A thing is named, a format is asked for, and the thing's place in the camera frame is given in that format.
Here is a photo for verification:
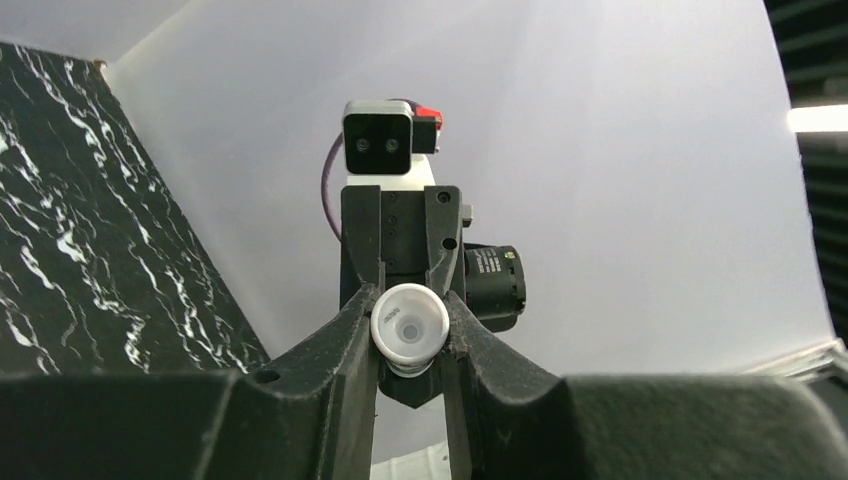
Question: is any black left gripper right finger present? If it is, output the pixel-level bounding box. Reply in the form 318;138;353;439
441;294;847;479

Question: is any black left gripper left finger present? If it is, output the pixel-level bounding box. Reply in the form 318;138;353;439
1;285;378;479

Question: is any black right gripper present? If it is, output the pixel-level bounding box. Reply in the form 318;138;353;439
339;185;528;410

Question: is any white green glue stick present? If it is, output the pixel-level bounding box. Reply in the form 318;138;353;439
370;283;450;378

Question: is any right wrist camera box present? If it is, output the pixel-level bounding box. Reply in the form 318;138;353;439
342;98;444;176

